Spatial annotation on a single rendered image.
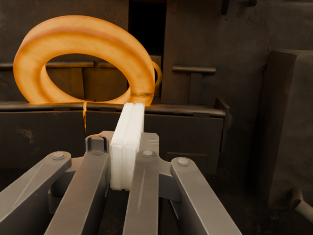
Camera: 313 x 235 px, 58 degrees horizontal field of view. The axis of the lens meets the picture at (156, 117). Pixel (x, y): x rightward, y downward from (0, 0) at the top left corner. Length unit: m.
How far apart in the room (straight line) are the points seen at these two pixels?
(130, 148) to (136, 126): 0.02
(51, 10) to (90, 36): 0.18
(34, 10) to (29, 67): 0.15
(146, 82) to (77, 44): 0.10
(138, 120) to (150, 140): 0.02
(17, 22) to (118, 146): 0.40
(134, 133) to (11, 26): 0.40
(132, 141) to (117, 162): 0.01
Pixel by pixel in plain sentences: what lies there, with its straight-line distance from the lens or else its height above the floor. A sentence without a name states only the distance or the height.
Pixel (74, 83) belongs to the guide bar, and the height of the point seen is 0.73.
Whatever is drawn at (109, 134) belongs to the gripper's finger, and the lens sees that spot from 0.18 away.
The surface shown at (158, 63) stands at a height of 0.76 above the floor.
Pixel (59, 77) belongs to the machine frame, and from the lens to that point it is 0.51.
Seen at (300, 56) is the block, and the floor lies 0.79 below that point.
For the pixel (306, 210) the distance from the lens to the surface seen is 0.44.
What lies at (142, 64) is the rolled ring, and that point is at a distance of 0.35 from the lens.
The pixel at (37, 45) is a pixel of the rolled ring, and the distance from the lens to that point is 0.36.
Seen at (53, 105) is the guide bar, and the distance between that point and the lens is 0.42.
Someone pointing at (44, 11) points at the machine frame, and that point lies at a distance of 0.51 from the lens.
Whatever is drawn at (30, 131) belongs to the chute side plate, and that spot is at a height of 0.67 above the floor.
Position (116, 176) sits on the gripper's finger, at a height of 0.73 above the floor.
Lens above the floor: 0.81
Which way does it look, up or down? 17 degrees down
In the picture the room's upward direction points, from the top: 3 degrees clockwise
